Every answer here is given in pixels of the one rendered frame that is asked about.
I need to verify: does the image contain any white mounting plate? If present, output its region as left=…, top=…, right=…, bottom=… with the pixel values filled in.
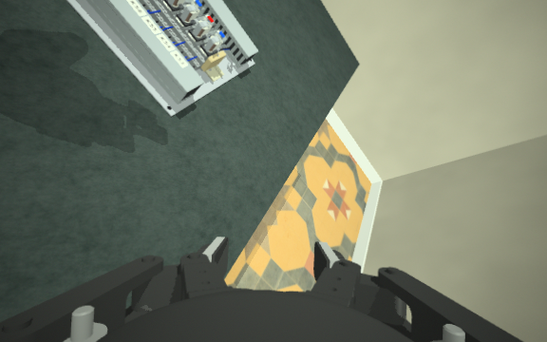
left=67, top=0, right=255, bottom=117

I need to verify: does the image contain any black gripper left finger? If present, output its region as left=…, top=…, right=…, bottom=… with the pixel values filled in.
left=0, top=237, right=234, bottom=342

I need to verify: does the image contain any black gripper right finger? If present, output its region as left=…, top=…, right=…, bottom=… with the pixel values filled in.
left=305, top=241, right=523, bottom=342

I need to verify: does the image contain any grey relay socket block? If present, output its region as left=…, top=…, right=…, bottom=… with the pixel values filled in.
left=139, top=0, right=210, bottom=70

